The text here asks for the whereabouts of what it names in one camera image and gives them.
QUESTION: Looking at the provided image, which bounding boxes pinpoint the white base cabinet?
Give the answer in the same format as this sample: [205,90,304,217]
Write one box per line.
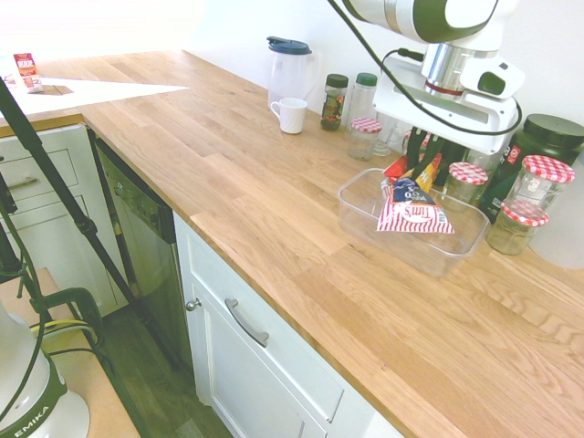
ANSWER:
[172,212,402,438]

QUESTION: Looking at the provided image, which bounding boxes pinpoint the slim metal drawer pull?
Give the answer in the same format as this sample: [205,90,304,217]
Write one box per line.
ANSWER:
[5,176,40,192]

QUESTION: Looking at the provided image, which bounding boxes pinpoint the green clamp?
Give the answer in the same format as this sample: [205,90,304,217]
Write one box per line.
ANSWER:
[27,286,105,350]

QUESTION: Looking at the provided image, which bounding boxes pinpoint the glass jar red checkered lid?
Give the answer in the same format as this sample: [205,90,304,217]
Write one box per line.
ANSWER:
[485,200,550,256]
[401,130,433,151]
[444,162,490,214]
[348,117,383,162]

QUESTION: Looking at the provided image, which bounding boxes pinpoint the wooden robot stand board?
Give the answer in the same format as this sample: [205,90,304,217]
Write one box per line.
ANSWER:
[0,267,142,438]

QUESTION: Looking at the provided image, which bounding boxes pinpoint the clear pitcher with navy lid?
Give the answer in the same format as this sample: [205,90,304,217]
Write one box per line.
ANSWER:
[266,36,318,110]

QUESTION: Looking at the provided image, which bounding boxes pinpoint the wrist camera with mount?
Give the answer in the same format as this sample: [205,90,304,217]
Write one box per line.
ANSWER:
[460,55,527,102]

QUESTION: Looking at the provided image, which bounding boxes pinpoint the red striped BBQ chip bag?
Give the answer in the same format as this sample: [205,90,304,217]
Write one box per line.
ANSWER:
[375,152,456,235]

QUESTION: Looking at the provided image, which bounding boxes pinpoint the clear drinking glass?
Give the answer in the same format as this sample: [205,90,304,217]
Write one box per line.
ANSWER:
[376,111,406,158]

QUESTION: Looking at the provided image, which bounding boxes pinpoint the tall jar red checkered lid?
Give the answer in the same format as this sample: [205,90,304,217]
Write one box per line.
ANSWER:
[508,154,577,215]

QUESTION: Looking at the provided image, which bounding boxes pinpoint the white ribbed mug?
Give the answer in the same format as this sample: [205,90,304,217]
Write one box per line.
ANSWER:
[269,97,309,135]

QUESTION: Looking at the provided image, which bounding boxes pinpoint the stainless steel dishwasher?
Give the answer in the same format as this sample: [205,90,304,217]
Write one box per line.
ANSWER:
[89,130,195,366]

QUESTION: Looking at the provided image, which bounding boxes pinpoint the small red carton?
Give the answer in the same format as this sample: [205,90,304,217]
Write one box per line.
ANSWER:
[12,52,45,95]

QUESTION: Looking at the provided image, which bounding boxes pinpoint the spice jar with dark lid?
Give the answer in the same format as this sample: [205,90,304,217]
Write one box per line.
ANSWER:
[319,73,349,132]

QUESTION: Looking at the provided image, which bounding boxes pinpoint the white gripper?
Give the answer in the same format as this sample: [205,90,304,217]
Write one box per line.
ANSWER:
[372,72,524,180]

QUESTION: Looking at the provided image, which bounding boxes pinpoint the clear rectangular plastic container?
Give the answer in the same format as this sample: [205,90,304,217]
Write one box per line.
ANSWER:
[337,167,492,279]

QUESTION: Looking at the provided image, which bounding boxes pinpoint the white drawer cabinet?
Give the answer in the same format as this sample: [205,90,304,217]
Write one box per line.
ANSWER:
[0,121,130,317]

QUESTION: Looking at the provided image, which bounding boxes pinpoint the dark green Vega protein tub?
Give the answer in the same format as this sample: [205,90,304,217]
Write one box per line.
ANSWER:
[478,113,584,224]

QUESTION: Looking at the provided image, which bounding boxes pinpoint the brushed metal drawer handle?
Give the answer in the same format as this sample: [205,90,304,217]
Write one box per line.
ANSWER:
[224,297,271,349]

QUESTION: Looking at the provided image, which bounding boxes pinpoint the clear bottle with green lid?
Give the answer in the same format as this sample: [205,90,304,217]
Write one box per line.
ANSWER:
[349,72,380,127]

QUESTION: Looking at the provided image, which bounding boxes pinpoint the black camera tripod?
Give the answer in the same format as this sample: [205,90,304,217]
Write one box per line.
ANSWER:
[0,77,182,370]

